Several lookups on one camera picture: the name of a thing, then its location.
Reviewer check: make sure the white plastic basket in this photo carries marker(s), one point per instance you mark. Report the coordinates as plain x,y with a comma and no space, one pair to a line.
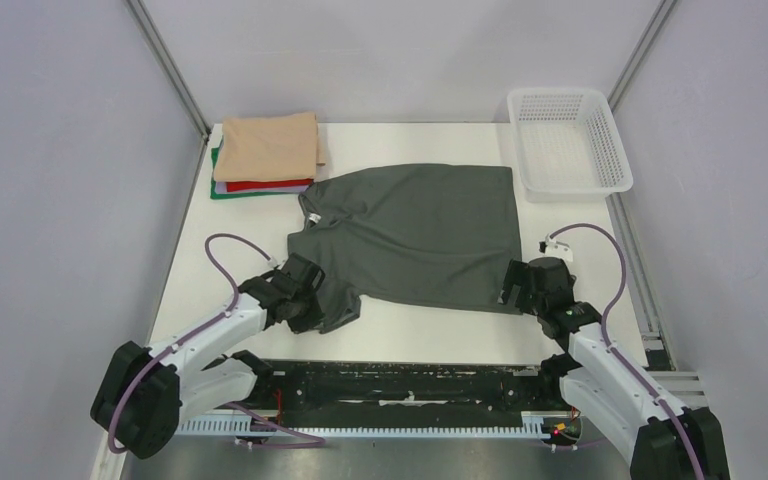
567,145

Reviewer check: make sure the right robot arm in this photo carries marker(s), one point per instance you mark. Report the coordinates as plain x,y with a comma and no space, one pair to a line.
658,435

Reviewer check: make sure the red folded t shirt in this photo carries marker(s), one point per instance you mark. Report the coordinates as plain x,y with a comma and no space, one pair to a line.
242,186

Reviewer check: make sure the white slotted cable duct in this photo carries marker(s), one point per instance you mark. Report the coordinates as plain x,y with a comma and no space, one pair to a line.
224,423

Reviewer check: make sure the beige folded t shirt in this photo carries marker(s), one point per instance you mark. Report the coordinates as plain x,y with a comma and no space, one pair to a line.
269,149

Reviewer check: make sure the dark grey t shirt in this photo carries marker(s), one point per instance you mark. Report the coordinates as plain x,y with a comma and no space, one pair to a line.
429,235

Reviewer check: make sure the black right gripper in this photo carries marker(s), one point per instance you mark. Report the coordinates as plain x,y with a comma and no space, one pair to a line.
517,274

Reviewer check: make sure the green folded t shirt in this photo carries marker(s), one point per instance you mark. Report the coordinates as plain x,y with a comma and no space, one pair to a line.
213,182

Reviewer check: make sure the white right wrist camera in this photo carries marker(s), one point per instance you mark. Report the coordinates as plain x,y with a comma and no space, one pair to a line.
551,247

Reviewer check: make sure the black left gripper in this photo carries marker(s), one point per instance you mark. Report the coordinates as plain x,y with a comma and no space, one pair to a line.
312,320

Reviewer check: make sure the aluminium rail profiles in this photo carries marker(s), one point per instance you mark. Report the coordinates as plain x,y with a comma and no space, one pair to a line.
683,384

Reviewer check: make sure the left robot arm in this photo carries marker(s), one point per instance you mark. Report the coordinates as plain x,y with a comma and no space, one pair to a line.
148,392

